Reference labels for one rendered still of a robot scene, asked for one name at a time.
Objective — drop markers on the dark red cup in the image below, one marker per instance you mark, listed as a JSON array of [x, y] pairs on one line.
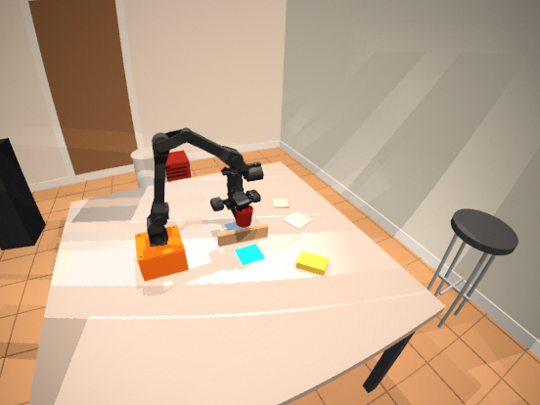
[[243, 219]]

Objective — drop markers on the yellow rectangular block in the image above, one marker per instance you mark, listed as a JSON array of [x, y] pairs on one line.
[[312, 262]]

